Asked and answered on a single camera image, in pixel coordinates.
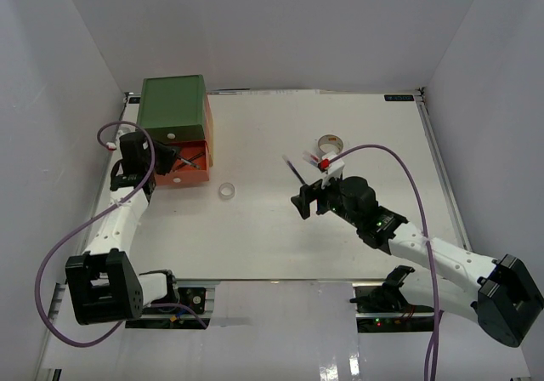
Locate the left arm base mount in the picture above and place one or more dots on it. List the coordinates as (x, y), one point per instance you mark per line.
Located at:
(198, 299)

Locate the green pen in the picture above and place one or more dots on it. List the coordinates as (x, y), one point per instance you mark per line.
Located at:
(189, 162)

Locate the purple pen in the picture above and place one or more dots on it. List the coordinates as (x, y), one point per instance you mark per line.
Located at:
(294, 170)

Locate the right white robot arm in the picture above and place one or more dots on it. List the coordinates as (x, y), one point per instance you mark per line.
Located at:
(499, 295)

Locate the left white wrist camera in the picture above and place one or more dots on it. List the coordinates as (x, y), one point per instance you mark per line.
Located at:
(114, 144)

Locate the large white tape roll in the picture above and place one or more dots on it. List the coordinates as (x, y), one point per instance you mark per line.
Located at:
(330, 143)

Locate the blue corner label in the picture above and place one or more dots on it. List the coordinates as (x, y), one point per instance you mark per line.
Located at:
(399, 97)

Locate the orange cardboard box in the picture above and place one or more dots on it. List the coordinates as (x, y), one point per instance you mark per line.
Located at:
(188, 175)

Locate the red pen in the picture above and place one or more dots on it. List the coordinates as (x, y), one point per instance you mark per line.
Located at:
(312, 155)

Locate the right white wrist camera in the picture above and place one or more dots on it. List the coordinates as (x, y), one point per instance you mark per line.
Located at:
(331, 165)

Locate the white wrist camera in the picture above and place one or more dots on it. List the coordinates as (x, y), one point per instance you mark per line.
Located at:
(114, 144)
(331, 165)

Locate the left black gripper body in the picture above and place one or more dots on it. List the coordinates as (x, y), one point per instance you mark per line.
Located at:
(165, 156)

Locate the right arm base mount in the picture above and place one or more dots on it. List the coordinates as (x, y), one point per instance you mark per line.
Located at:
(377, 312)

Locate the blue pen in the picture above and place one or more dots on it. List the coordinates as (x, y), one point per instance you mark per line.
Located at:
(310, 160)

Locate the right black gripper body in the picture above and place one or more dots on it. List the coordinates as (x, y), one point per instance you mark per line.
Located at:
(335, 203)

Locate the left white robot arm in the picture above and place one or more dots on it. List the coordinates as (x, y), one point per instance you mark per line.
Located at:
(103, 284)

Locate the green drawer box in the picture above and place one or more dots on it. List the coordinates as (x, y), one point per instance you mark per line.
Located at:
(173, 109)

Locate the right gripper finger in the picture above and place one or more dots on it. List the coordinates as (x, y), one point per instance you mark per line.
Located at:
(302, 204)
(313, 192)

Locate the black pen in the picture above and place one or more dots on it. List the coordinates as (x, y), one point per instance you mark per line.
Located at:
(194, 158)

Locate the small clear tape roll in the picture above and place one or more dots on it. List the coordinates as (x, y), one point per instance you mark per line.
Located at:
(226, 191)

